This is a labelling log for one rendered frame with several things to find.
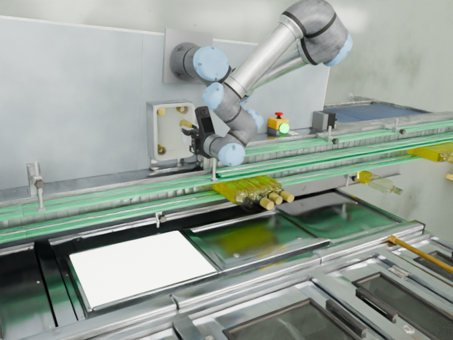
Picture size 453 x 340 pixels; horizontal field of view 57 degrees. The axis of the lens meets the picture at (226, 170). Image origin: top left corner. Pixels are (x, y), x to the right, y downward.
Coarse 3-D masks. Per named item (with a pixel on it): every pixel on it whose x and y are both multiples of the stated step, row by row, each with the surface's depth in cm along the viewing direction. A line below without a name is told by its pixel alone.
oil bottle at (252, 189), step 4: (232, 180) 173; (236, 180) 172; (240, 180) 172; (244, 180) 172; (240, 184) 168; (244, 184) 168; (248, 184) 168; (252, 184) 168; (248, 188) 164; (252, 188) 164; (256, 188) 164; (248, 192) 163; (252, 192) 162; (256, 192) 163; (260, 192) 164; (248, 196) 163; (252, 196) 162
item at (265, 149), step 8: (400, 128) 224; (408, 128) 226; (416, 128) 225; (424, 128) 226; (432, 128) 229; (336, 136) 202; (344, 136) 204; (352, 136) 205; (360, 136) 204; (368, 136) 205; (376, 136) 208; (272, 144) 185; (280, 144) 185; (288, 144) 187; (296, 144) 186; (304, 144) 187; (312, 144) 187; (320, 144) 190; (248, 152) 172; (256, 152) 173; (264, 152) 175
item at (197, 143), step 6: (198, 132) 146; (192, 138) 150; (198, 138) 146; (204, 138) 141; (192, 144) 151; (198, 144) 147; (198, 150) 149; (204, 150) 142; (204, 156) 145; (210, 156) 145
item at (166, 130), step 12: (156, 108) 158; (168, 108) 168; (192, 108) 166; (156, 120) 159; (168, 120) 170; (180, 120) 172; (192, 120) 167; (156, 132) 161; (168, 132) 171; (180, 132) 174; (156, 144) 162; (168, 144) 173; (180, 144) 176; (156, 156) 164; (168, 156) 168; (180, 156) 169
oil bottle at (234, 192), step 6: (216, 186) 173; (222, 186) 168; (228, 186) 165; (234, 186) 165; (240, 186) 165; (222, 192) 169; (228, 192) 165; (234, 192) 161; (240, 192) 160; (246, 192) 161; (228, 198) 166; (234, 198) 161; (240, 198) 160; (240, 204) 161
